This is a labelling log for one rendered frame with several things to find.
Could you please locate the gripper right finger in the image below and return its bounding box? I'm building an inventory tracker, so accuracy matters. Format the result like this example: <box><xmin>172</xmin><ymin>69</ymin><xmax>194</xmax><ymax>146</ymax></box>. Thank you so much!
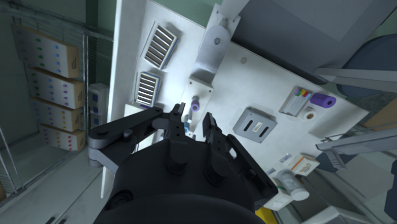
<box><xmin>202</xmin><ymin>112</ymin><xmax>277</xmax><ymax>202</ymax></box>

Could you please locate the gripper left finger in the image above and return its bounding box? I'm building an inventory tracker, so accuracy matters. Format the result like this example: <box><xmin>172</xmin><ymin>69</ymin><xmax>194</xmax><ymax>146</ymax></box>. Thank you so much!
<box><xmin>88</xmin><ymin>102</ymin><xmax>190</xmax><ymax>174</ymax></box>

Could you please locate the white blue striped tray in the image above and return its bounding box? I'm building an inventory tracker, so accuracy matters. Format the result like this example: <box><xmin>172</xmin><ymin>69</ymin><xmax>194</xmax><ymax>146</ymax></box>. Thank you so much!
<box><xmin>144</xmin><ymin>21</ymin><xmax>179</xmax><ymax>71</ymax></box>
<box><xmin>135</xmin><ymin>71</ymin><xmax>162</xmax><ymax>108</ymax></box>

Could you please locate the grey tube holder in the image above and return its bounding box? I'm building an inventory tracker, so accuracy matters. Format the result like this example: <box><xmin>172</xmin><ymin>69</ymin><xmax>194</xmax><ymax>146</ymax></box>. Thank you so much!
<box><xmin>232</xmin><ymin>107</ymin><xmax>278</xmax><ymax>144</ymax></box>

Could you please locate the blue cap tube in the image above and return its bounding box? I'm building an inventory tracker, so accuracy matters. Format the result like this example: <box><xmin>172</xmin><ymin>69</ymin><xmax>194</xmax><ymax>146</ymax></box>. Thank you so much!
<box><xmin>183</xmin><ymin>114</ymin><xmax>192</xmax><ymax>135</ymax></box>

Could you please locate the purple cap tube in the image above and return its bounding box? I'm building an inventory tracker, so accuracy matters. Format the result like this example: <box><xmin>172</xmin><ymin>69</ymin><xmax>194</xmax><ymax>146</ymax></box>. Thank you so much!
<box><xmin>190</xmin><ymin>95</ymin><xmax>201</xmax><ymax>113</ymax></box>

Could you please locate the white tray of coloured tubes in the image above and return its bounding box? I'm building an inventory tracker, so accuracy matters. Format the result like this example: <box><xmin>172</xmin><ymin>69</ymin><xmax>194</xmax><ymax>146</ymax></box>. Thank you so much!
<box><xmin>278</xmin><ymin>86</ymin><xmax>314</xmax><ymax>118</ymax></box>

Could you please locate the grey chair armrest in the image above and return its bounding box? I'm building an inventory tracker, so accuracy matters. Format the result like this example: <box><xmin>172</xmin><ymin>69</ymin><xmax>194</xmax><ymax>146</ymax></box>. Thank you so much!
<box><xmin>314</xmin><ymin>67</ymin><xmax>397</xmax><ymax>94</ymax></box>

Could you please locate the white box with blue label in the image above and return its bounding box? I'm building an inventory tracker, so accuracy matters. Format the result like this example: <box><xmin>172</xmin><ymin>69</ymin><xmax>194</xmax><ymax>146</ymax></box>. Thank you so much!
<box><xmin>89</xmin><ymin>83</ymin><xmax>110</xmax><ymax>114</ymax></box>
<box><xmin>90</xmin><ymin>112</ymin><xmax>108</xmax><ymax>129</ymax></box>

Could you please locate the tan box with coloured dots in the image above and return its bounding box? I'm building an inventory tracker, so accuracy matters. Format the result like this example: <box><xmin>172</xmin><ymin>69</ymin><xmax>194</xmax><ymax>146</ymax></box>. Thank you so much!
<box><xmin>12</xmin><ymin>24</ymin><xmax>80</xmax><ymax>79</ymax></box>
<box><xmin>26</xmin><ymin>66</ymin><xmax>85</xmax><ymax>110</ymax></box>
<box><xmin>30</xmin><ymin>96</ymin><xmax>82</xmax><ymax>133</ymax></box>
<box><xmin>37</xmin><ymin>123</ymin><xmax>86</xmax><ymax>152</ymax></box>

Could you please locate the white green box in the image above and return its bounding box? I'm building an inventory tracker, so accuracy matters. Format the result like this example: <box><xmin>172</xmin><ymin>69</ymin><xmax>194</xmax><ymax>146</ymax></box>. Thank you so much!
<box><xmin>263</xmin><ymin>183</ymin><xmax>299</xmax><ymax>212</ymax></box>

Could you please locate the clear jar of cotton balls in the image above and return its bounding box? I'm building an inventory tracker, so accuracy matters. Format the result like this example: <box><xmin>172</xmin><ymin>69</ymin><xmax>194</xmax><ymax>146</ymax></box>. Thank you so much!
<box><xmin>275</xmin><ymin>169</ymin><xmax>310</xmax><ymax>202</ymax></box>

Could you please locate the orange white box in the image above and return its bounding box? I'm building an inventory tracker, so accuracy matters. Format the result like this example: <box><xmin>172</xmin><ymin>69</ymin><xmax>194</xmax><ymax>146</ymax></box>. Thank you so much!
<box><xmin>288</xmin><ymin>154</ymin><xmax>321</xmax><ymax>177</ymax></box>

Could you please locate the yellow bin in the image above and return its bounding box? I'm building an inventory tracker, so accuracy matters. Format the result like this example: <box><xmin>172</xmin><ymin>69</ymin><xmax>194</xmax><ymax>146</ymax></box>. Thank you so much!
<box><xmin>255</xmin><ymin>206</ymin><xmax>279</xmax><ymax>224</ymax></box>

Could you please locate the white tape roll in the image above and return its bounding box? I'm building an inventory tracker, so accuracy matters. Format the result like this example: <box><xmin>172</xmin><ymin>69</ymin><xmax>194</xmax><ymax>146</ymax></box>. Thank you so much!
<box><xmin>301</xmin><ymin>107</ymin><xmax>317</xmax><ymax>122</ymax></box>

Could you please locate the white drawer cabinet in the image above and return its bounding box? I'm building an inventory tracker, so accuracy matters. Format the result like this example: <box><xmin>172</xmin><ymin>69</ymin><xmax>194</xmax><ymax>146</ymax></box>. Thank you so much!
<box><xmin>0</xmin><ymin>148</ymin><xmax>115</xmax><ymax>224</ymax></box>

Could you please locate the purple bandage roll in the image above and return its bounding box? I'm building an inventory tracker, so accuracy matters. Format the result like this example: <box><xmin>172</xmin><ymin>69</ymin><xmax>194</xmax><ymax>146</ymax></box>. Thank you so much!
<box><xmin>309</xmin><ymin>92</ymin><xmax>337</xmax><ymax>109</ymax></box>

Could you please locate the tan cabinet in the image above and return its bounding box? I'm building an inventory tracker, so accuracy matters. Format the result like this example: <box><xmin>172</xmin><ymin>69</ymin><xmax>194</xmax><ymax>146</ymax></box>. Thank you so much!
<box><xmin>361</xmin><ymin>98</ymin><xmax>397</xmax><ymax>131</ymax></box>

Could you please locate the blue grey padded seat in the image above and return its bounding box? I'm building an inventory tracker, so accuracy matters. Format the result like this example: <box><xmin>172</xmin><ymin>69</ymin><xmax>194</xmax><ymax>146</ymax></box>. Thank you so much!
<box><xmin>336</xmin><ymin>34</ymin><xmax>397</xmax><ymax>100</ymax></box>

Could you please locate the white long base plate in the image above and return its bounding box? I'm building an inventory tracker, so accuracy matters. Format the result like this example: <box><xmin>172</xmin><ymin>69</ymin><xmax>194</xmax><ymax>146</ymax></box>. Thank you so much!
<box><xmin>179</xmin><ymin>3</ymin><xmax>242</xmax><ymax>137</ymax></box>

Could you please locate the metal wire shelf unit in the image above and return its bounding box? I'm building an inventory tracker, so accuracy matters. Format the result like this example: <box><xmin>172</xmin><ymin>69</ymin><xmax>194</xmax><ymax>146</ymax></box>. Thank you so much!
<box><xmin>0</xmin><ymin>0</ymin><xmax>114</xmax><ymax>199</ymax></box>

